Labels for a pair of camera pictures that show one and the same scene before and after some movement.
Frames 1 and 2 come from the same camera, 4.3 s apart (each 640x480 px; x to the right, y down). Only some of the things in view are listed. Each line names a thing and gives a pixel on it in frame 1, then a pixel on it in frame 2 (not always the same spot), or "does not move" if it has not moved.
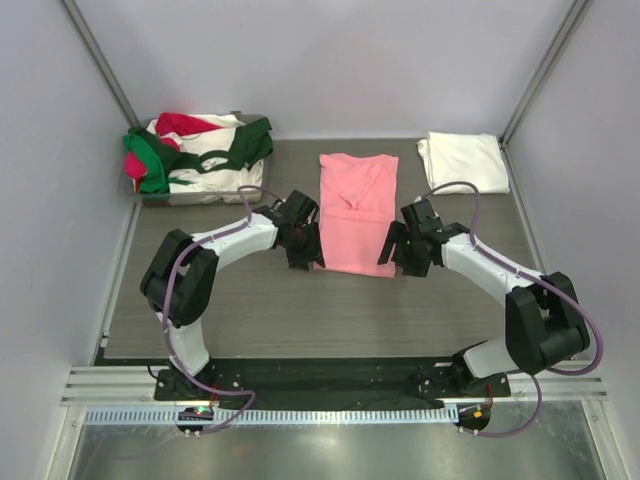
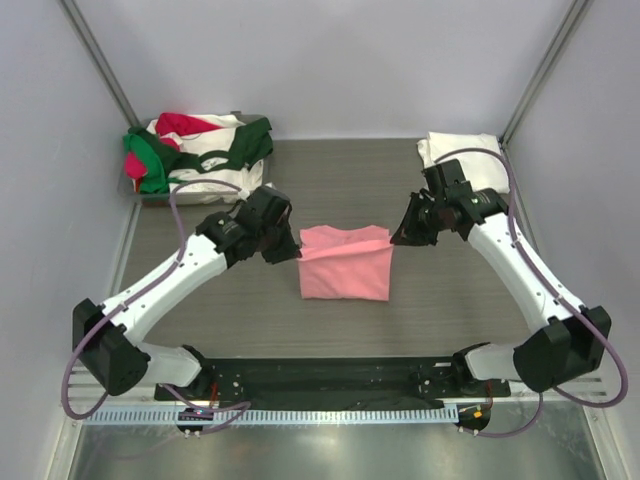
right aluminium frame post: x=578 y=11 does not move
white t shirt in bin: x=242 y=183 does not move
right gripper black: x=406 y=251 to x=417 y=220
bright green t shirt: x=154 y=182 does not move
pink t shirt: x=357 y=206 to x=345 y=263
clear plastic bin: x=197 y=159 does not move
